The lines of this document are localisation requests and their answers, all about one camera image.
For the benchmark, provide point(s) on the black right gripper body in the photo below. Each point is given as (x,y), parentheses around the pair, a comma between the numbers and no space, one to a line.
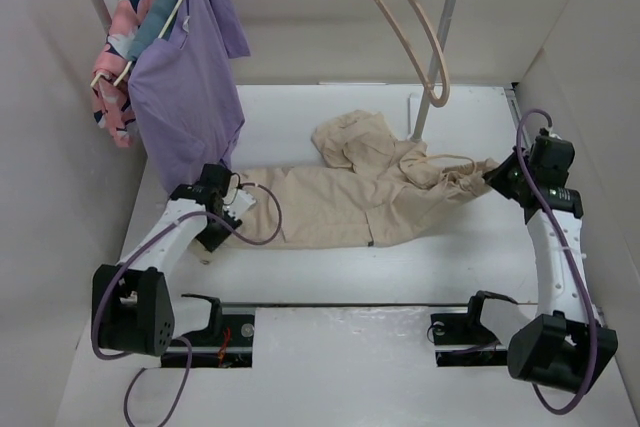
(517,177)

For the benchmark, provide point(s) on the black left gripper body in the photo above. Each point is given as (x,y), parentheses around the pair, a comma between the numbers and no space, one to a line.
(212,234)

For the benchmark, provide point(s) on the beige trousers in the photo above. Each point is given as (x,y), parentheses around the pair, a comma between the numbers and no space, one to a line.
(373,190)

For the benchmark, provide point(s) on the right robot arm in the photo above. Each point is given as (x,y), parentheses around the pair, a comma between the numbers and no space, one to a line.
(563,346)

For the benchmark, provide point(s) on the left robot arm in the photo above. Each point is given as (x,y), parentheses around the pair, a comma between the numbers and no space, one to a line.
(134,309)

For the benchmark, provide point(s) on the cream hanger under teal garment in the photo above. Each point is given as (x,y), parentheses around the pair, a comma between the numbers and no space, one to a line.
(125,72)

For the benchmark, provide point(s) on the cream hanger under pink garment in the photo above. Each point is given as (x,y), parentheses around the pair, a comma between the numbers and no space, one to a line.
(102,78)

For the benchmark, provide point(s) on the purple t-shirt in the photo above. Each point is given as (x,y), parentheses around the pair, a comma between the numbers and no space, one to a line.
(183,92)

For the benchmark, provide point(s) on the pink floral garment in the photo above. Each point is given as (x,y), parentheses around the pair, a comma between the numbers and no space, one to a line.
(111,106)

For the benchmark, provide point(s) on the teal garment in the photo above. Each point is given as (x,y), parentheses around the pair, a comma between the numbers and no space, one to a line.
(140,42)

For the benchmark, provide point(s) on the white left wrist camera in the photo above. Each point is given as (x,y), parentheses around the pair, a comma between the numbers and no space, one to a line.
(237,202)

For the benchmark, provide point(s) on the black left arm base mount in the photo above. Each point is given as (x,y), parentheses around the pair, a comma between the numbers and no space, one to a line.
(229,347)

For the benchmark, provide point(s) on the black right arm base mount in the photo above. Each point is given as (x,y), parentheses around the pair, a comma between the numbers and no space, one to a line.
(458,344)

